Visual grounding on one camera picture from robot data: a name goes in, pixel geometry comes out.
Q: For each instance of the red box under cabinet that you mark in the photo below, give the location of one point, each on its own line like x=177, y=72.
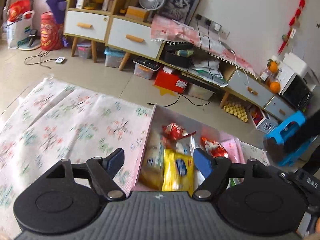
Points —
x=172, y=81

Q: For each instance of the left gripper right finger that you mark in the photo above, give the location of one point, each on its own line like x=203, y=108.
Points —
x=214, y=171

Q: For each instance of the red printed bag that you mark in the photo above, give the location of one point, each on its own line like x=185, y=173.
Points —
x=50, y=32

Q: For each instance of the yellow egg tray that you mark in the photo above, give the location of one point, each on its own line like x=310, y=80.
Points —
x=236, y=109

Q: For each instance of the red white snack bag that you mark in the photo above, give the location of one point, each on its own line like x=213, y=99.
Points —
x=175, y=132

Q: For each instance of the red white candy pack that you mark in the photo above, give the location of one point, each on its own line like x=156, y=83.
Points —
x=214, y=148

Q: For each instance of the yellow snack bag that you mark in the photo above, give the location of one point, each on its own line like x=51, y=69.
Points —
x=178, y=172

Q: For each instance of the white microwave oven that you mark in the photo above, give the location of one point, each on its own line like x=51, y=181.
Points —
x=293, y=88

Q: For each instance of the cat picture frame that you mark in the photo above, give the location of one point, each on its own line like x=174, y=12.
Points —
x=179, y=10

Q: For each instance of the pink cardboard box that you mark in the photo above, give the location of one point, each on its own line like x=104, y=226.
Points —
x=162, y=116

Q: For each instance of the purple hat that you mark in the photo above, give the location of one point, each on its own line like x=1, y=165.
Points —
x=58, y=9

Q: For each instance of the orange fruit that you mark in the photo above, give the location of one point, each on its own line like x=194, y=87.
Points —
x=274, y=87

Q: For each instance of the white shopping bag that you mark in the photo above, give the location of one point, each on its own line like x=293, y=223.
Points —
x=19, y=30

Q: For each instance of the pink wafer snack pack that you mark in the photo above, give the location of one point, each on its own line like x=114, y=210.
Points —
x=234, y=150

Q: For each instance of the pink floral cloth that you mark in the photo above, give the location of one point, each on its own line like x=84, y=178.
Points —
x=170, y=31

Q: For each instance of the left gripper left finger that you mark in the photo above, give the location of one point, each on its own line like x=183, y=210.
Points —
x=102, y=172

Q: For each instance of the wooden shelf cabinet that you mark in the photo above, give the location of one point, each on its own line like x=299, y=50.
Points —
x=134, y=38

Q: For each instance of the orange lotus chip bag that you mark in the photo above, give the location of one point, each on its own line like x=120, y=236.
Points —
x=151, y=171

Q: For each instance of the blue plastic stool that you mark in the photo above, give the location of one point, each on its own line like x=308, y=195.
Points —
x=280, y=135

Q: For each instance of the floral tablecloth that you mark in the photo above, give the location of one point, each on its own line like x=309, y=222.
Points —
x=57, y=120

